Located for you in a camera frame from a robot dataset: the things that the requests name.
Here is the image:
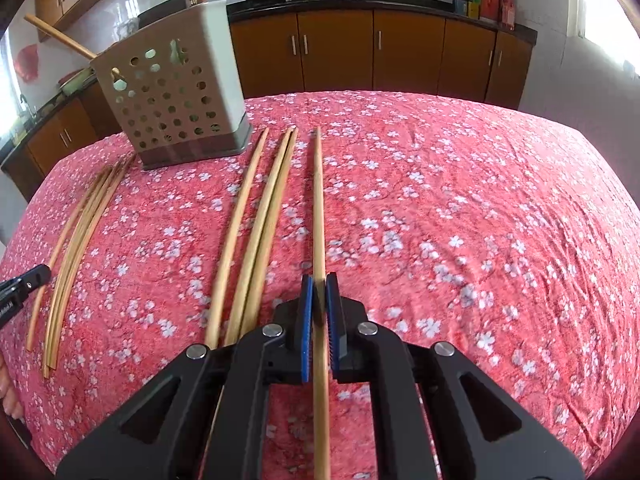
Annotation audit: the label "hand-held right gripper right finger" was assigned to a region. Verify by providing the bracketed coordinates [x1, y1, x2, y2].
[324, 272, 586, 480]

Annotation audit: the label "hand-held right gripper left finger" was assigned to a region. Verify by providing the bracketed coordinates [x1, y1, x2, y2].
[55, 274, 316, 480]

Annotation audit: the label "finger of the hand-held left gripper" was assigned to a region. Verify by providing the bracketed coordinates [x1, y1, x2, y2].
[0, 264, 52, 326]

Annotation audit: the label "grey perforated utensil holder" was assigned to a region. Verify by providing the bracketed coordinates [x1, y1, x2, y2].
[90, 0, 253, 171]

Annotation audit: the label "person's left hand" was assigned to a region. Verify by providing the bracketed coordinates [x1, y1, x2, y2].
[0, 355, 24, 421]

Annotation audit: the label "red floral tablecloth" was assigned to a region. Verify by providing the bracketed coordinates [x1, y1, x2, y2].
[0, 91, 640, 480]

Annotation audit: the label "green basin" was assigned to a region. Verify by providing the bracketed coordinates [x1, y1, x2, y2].
[59, 67, 98, 97]

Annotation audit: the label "bright window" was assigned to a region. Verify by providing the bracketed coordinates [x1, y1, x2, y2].
[0, 30, 16, 136]
[580, 0, 640, 78]

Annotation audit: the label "red plastic bag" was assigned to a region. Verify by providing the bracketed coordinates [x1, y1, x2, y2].
[14, 44, 41, 82]

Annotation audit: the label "wooden base cabinets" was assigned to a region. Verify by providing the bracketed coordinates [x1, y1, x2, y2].
[0, 7, 538, 201]

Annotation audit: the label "black kitchen countertop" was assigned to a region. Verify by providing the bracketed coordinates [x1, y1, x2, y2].
[0, 0, 538, 161]

